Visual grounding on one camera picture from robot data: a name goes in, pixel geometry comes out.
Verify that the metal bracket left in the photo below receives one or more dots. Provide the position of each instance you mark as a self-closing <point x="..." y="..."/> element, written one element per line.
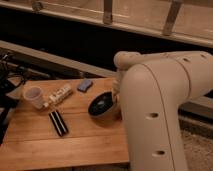
<point x="107" y="11"/>

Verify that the black white striped box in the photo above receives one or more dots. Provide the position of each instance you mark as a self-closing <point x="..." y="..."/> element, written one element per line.
<point x="58" y="123"/>

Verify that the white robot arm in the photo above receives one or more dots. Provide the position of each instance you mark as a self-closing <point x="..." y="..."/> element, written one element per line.
<point x="151" y="87"/>

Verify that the dark ceramic bowl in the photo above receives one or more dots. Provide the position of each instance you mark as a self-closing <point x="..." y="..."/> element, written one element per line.
<point x="101" y="104"/>

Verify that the white printed tube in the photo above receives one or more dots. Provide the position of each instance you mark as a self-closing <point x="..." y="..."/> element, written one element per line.
<point x="59" y="95"/>

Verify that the metal bracket right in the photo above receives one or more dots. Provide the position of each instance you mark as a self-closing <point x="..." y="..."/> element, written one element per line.
<point x="171" y="17"/>

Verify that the metal bracket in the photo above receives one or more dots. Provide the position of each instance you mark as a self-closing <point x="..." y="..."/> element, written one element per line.
<point x="171" y="17"/>
<point x="107" y="11"/>

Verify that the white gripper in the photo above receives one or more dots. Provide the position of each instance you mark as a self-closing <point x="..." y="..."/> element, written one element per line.
<point x="116" y="84"/>

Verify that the blue sponge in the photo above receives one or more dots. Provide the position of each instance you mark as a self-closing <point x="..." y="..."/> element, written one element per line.
<point x="84" y="85"/>

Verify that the translucent plastic cup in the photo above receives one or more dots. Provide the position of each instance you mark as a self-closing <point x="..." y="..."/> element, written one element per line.
<point x="34" y="96"/>

